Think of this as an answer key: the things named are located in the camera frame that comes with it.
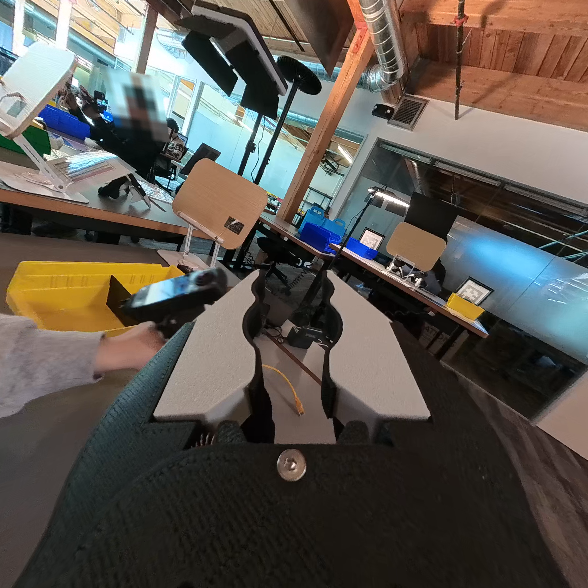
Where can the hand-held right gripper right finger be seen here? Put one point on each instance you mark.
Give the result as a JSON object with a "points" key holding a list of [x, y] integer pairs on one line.
{"points": [[376, 367]]}

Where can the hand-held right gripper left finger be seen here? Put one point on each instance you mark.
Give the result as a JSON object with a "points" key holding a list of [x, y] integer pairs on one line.
{"points": [[209, 367]]}

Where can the large yellow bin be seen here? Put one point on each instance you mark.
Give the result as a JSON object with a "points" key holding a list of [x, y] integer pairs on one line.
{"points": [[55, 294]]}

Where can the person's left forearm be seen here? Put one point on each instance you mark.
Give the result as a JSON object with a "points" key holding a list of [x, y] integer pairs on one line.
{"points": [[41, 363]]}

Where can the person's left hand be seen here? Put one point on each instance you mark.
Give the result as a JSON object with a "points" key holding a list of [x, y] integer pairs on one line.
{"points": [[128, 347]]}

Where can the black battery charger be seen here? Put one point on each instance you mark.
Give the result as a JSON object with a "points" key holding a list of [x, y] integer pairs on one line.
{"points": [[305, 337]]}

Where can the wood-edged table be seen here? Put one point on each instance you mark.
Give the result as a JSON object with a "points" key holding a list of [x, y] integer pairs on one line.
{"points": [[413, 289], [287, 229], [115, 213]]}

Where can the tan board on white stand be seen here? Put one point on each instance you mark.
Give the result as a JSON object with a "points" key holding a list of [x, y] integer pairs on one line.
{"points": [[220, 197]]}

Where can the black office chair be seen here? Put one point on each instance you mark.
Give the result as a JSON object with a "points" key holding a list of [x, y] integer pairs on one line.
{"points": [[273, 252]]}

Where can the small yellow bin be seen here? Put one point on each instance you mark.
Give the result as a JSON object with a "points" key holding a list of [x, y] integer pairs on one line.
{"points": [[465, 307]]}

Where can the black device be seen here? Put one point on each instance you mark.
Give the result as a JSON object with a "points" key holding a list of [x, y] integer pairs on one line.
{"points": [[115, 188]]}

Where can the shallow blue bin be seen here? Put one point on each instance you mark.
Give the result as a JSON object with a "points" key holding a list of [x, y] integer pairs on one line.
{"points": [[356, 248]]}

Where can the framed tag print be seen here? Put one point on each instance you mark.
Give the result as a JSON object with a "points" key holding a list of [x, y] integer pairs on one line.
{"points": [[371, 239], [475, 290]]}

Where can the tan board on clear stand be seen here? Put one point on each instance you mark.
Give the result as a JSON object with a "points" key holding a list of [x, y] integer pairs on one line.
{"points": [[415, 246]]}

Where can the black monitor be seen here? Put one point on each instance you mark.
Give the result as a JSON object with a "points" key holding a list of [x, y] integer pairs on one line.
{"points": [[200, 158]]}

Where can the clear plastic sheet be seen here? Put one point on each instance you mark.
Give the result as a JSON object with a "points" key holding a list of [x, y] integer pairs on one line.
{"points": [[87, 165]]}

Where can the black flat panel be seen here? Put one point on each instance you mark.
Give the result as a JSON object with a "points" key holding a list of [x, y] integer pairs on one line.
{"points": [[432, 211]]}

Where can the light bar on black stand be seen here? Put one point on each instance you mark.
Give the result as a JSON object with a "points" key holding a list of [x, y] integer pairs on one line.
{"points": [[388, 196]]}

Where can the long blue bin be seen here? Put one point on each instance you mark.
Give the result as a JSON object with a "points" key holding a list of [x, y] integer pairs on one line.
{"points": [[64, 120]]}

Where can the green bin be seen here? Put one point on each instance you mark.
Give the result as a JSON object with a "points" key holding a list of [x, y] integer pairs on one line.
{"points": [[34, 142]]}

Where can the black studio light on stand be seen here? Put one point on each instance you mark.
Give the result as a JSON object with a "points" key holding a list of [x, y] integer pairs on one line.
{"points": [[239, 59]]}

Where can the dark ceiling panel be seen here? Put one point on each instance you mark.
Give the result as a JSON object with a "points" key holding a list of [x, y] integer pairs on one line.
{"points": [[321, 32]]}

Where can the hanging metal rod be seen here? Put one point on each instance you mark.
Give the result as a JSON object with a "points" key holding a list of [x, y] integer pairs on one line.
{"points": [[459, 59]]}

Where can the wooden post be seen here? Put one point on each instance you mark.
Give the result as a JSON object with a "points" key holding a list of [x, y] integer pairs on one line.
{"points": [[321, 138]]}

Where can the wall vent grille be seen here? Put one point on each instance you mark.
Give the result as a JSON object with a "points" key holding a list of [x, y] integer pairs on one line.
{"points": [[408, 112]]}

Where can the black wall camera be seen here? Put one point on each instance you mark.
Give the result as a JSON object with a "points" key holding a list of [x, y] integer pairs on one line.
{"points": [[382, 110]]}

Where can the metal air duct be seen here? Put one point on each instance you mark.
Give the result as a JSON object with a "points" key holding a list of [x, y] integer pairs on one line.
{"points": [[383, 41]]}

